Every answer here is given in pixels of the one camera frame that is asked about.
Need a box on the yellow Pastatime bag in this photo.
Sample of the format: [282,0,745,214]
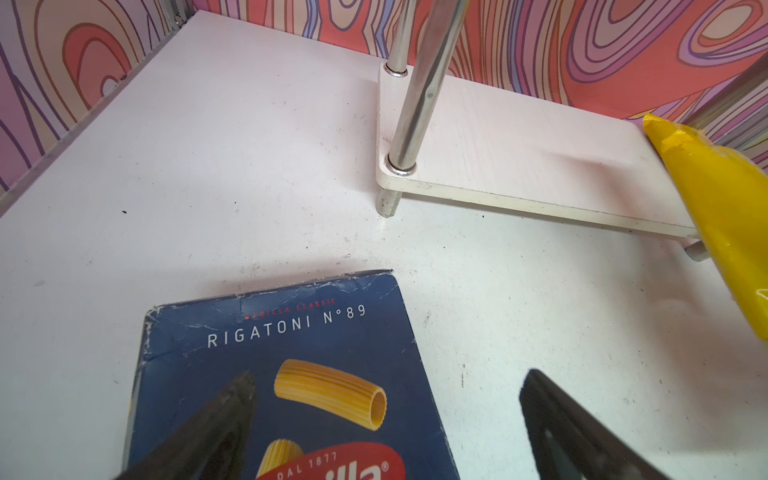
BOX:
[643,114,767,341]

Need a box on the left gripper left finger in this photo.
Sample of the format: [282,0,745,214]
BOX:
[119,372,257,479]

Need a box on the blue Barilla pasta box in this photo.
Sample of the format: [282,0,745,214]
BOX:
[122,270,458,479]

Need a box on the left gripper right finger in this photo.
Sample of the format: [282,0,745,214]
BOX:
[519,369,666,480]

